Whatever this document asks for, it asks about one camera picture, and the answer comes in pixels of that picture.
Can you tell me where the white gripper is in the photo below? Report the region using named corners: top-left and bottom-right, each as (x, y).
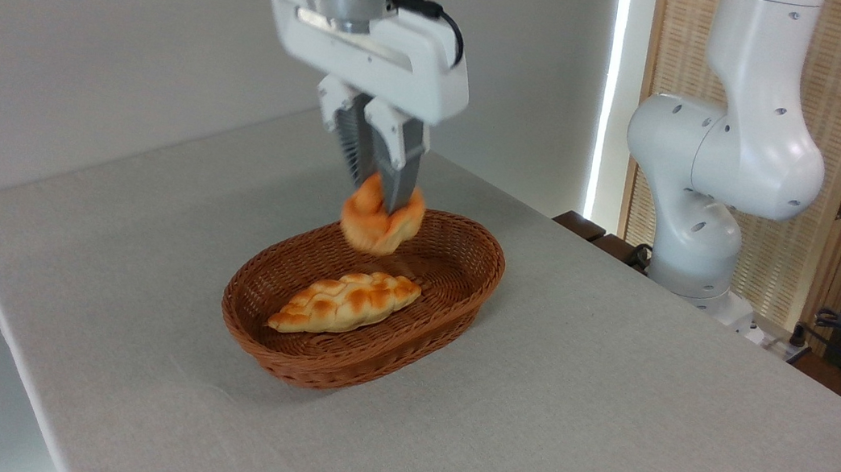
top-left (234, 0), bottom-right (483, 222)

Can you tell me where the round orange bread bun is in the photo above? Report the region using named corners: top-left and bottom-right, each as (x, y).
top-left (335, 168), bottom-right (431, 263)

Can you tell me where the brown wicker oval basket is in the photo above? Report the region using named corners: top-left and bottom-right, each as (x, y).
top-left (211, 184), bottom-right (513, 414)

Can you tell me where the long braided bread loaf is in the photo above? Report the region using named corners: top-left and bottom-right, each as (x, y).
top-left (265, 257), bottom-right (425, 351)

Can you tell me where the dark brown wooden block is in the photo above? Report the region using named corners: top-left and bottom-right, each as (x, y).
top-left (549, 208), bottom-right (610, 245)

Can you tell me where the grey tablecloth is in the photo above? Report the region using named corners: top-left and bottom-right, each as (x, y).
top-left (0, 68), bottom-right (841, 472)

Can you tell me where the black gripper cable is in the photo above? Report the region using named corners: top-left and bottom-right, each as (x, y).
top-left (379, 0), bottom-right (472, 71)

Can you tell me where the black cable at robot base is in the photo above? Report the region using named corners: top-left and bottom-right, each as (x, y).
top-left (624, 242), bottom-right (656, 274)

